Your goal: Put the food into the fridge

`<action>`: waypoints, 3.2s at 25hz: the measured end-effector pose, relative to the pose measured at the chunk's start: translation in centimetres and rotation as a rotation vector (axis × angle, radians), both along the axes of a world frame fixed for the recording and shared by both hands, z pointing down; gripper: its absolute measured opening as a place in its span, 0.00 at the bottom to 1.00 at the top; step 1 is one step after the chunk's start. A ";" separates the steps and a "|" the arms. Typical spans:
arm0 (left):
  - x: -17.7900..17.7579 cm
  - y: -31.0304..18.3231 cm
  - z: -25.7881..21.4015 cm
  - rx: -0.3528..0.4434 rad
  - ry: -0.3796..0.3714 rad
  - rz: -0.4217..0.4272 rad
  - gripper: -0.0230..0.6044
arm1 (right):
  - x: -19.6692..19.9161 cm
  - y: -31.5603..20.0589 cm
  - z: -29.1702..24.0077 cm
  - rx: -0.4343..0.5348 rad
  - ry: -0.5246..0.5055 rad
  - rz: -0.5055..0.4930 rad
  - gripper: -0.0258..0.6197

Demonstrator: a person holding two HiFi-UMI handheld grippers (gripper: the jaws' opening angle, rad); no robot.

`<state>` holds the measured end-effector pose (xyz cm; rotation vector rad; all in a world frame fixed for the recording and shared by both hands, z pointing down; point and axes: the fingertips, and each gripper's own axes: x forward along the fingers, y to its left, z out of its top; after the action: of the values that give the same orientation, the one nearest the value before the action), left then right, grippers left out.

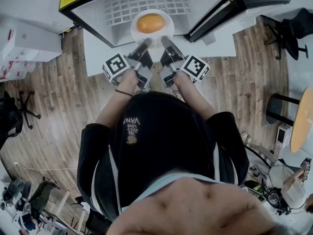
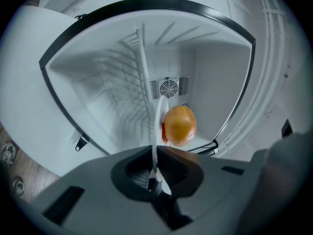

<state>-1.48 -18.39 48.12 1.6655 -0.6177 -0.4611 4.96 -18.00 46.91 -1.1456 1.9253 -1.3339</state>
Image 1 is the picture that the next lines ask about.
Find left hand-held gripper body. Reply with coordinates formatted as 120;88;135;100
102;53;154;89

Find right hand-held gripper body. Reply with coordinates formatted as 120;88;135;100
160;54;211;88

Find white round plate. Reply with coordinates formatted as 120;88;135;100
131;8;175;47

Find orange bread roll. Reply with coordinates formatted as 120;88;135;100
136;13;165;33

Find person's left forearm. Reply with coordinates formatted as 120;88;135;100
95;71;137;132

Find person's right forearm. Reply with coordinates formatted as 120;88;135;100
174;71;217;121

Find white wire shelf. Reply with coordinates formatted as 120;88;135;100
105;0;191;27

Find black wrist band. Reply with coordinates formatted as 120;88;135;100
114;89;134;97

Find white table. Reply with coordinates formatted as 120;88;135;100
83;15;257;77

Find person's black printed shirt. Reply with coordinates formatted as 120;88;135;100
77;91;250;222

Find large white cardboard box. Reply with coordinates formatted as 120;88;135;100
2;21;62;63

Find clear plastic box red latches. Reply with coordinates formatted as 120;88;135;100
0;60;32;82

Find small white appliance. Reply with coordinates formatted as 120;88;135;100
275;122;292;149

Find round wooden table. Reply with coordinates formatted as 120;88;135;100
266;87;313;154

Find light blue face mask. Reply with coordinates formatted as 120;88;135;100
121;174;221;212

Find person's face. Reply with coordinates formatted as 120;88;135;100
105;176;282;235

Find white office desk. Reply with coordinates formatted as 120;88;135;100
36;189;86;235

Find white shoulder strap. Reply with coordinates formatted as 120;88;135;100
109;150;122;215
214;145;221;181

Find white floor cable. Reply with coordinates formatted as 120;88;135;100
14;162;79;171

